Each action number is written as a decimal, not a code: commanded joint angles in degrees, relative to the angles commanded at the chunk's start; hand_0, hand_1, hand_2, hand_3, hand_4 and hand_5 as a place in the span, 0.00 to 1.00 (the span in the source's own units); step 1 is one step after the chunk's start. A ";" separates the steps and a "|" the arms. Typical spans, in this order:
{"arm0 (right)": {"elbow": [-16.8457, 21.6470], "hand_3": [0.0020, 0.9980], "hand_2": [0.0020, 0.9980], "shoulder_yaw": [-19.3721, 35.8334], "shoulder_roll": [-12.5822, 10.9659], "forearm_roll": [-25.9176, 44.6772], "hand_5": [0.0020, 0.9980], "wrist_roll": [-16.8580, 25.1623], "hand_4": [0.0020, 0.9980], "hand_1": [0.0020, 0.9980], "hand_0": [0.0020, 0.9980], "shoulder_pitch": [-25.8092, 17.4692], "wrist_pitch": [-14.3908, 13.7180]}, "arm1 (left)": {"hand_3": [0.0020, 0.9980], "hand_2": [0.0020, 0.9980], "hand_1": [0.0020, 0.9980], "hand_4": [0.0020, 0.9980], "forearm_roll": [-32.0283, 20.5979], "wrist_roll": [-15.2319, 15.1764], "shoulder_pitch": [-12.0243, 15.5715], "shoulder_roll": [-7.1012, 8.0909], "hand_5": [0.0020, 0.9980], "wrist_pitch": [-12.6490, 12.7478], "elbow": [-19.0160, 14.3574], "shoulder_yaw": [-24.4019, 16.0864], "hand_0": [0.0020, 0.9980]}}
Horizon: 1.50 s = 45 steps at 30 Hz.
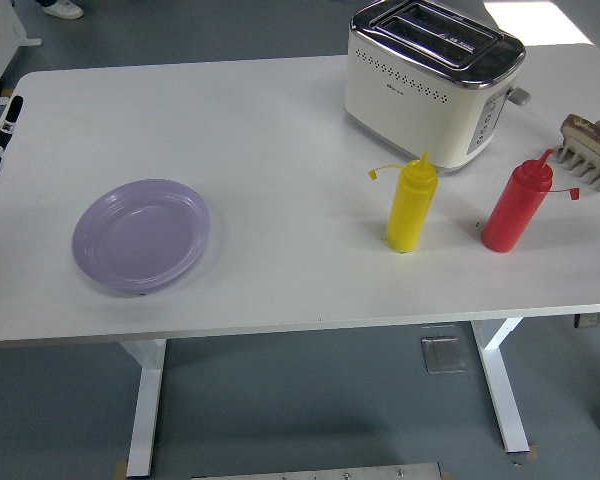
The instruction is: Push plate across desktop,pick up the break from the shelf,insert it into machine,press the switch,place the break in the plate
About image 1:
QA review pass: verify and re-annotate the purple plate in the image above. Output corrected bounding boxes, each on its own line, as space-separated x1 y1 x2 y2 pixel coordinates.
70 178 212 297

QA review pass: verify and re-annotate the white chrome toaster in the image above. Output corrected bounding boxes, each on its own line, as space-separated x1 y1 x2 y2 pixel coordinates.
343 0 533 175

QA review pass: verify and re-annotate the bread slice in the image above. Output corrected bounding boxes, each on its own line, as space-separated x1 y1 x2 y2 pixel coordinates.
559 113 600 164

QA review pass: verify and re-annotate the white equipment cabinet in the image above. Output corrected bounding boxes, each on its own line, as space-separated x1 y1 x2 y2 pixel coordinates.
0 0 44 89

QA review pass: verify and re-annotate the person's white shoe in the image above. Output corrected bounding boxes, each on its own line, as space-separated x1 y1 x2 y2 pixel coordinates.
42 0 85 20

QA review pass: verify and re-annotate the white table leg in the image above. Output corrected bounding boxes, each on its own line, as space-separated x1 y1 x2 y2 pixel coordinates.
468 317 531 455
118 338 169 478

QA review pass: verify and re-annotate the yellow squeeze bottle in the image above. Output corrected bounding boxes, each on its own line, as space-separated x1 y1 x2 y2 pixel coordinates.
367 151 439 254

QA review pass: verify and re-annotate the metal floor socket cover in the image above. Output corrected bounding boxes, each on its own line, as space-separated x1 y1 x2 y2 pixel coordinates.
420 335 467 375

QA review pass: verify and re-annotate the red squeeze bottle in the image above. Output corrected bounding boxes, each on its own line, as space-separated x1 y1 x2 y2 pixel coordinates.
480 148 580 254

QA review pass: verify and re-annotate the metal toast rack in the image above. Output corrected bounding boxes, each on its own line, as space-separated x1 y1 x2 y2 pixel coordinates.
552 144 600 194

